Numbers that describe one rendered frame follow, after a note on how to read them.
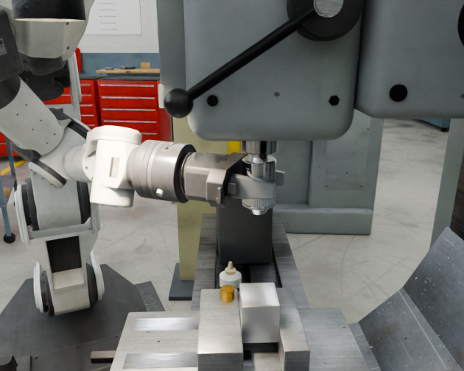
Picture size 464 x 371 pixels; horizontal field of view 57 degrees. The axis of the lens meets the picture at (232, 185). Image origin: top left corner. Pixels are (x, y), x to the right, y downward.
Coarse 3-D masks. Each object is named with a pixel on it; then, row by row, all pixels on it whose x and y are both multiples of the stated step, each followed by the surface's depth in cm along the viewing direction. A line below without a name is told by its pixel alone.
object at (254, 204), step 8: (248, 176) 57; (256, 176) 56; (264, 176) 56; (272, 176) 57; (248, 200) 58; (256, 200) 57; (264, 200) 57; (272, 200) 58; (256, 208) 58; (264, 208) 58
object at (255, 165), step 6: (246, 156) 59; (270, 156) 59; (246, 162) 57; (252, 162) 56; (258, 162) 56; (264, 162) 56; (270, 162) 56; (276, 162) 57; (246, 168) 57; (252, 168) 56; (258, 168) 56; (264, 168) 56; (270, 168) 56
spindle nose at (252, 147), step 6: (246, 144) 56; (252, 144) 55; (258, 144) 55; (270, 144) 55; (276, 144) 56; (246, 150) 56; (252, 150) 55; (258, 150) 55; (270, 150) 55; (276, 150) 56
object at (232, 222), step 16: (224, 208) 93; (240, 208) 93; (272, 208) 94; (224, 224) 94; (240, 224) 94; (256, 224) 95; (272, 224) 95; (224, 240) 95; (240, 240) 96; (256, 240) 96; (224, 256) 97; (240, 256) 97; (256, 256) 97
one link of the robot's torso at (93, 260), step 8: (96, 256) 146; (40, 264) 138; (96, 264) 138; (40, 272) 136; (96, 272) 133; (96, 280) 132; (40, 288) 126; (104, 288) 135; (40, 296) 126; (40, 304) 126
